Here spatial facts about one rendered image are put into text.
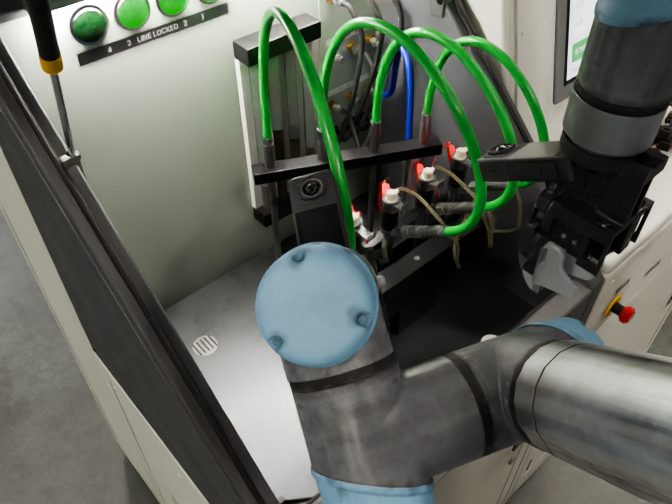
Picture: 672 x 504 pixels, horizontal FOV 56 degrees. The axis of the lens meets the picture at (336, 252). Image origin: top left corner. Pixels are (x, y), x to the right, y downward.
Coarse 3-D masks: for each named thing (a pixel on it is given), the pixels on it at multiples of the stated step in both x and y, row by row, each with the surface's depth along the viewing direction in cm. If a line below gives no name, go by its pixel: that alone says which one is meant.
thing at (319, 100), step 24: (264, 24) 81; (288, 24) 70; (264, 48) 86; (264, 72) 90; (312, 72) 66; (264, 96) 94; (312, 96) 66; (264, 120) 98; (264, 144) 101; (336, 144) 65; (336, 168) 65
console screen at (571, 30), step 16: (560, 0) 106; (576, 0) 109; (592, 0) 112; (560, 16) 107; (576, 16) 110; (592, 16) 113; (560, 32) 109; (576, 32) 112; (560, 48) 111; (576, 48) 114; (560, 64) 112; (576, 64) 116; (560, 80) 114; (560, 96) 116
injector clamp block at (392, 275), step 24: (432, 216) 114; (456, 216) 119; (408, 240) 111; (432, 240) 110; (480, 240) 116; (408, 264) 106; (432, 264) 108; (384, 288) 102; (408, 288) 107; (432, 288) 113; (408, 312) 112
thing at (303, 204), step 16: (304, 176) 61; (320, 176) 60; (304, 192) 60; (320, 192) 59; (336, 192) 59; (304, 208) 59; (320, 208) 59; (336, 208) 58; (304, 224) 58; (320, 224) 58; (336, 224) 58; (304, 240) 58; (320, 240) 57; (336, 240) 57
